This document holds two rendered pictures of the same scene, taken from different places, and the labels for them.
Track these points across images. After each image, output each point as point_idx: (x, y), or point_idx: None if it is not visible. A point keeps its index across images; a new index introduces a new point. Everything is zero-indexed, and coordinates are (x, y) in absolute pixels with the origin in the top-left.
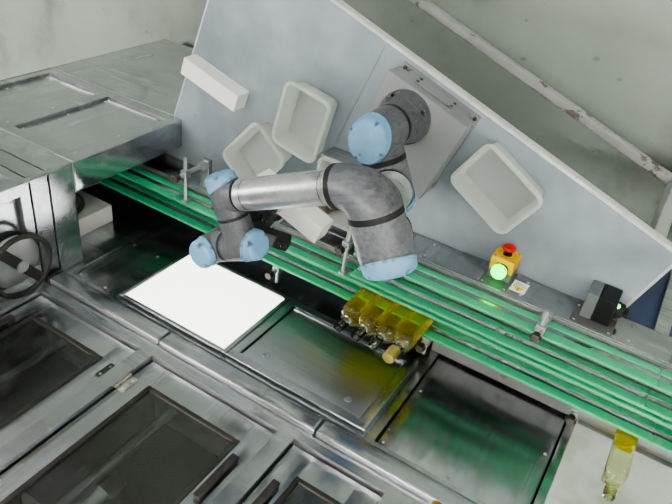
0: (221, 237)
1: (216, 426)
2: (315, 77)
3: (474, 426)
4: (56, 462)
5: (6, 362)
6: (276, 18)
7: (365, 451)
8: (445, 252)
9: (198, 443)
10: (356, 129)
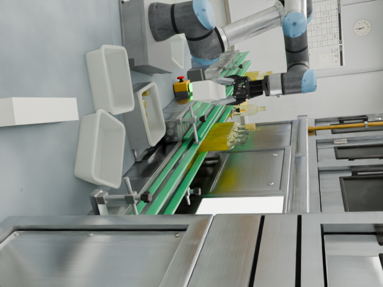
0: (304, 62)
1: (339, 186)
2: (89, 44)
3: (249, 139)
4: None
5: None
6: (48, 1)
7: (302, 143)
8: (175, 104)
9: (359, 187)
10: (207, 8)
